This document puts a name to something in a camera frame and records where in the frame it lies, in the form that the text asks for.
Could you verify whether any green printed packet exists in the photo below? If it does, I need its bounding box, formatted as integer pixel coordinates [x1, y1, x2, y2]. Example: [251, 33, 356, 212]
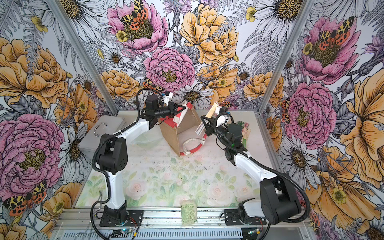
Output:
[180, 200, 198, 226]

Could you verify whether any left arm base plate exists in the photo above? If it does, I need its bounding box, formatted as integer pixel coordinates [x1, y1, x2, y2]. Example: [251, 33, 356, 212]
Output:
[100, 210, 144, 227]

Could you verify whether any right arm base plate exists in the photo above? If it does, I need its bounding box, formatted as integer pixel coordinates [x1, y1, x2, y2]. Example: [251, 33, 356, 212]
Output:
[220, 209, 267, 226]

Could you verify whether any burlap tote bag red front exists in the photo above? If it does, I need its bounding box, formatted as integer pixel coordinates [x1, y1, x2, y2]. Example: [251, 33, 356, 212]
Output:
[159, 102, 207, 157]

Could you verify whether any aluminium front rail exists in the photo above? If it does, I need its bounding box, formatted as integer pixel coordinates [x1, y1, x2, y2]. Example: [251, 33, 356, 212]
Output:
[55, 206, 311, 232]

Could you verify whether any grey metal box with handle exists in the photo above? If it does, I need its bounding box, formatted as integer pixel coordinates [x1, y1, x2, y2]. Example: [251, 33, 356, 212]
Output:
[78, 116, 126, 160]

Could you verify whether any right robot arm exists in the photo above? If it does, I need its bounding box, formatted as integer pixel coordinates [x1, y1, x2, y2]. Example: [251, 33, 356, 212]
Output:
[201, 106, 308, 225]

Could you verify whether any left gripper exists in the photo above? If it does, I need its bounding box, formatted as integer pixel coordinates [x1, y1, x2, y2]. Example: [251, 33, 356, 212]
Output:
[154, 101, 186, 118]

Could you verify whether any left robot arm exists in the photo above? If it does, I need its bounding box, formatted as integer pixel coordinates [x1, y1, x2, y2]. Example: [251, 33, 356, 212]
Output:
[92, 92, 180, 226]

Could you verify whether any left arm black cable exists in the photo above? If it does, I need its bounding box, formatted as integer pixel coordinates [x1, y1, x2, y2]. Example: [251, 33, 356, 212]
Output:
[89, 88, 169, 240]

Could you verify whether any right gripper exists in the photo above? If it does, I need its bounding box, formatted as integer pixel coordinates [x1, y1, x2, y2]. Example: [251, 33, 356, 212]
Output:
[200, 115, 232, 147]

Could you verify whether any grey striped folding fan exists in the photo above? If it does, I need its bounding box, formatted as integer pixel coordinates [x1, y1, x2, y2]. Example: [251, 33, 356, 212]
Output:
[196, 102, 219, 136]

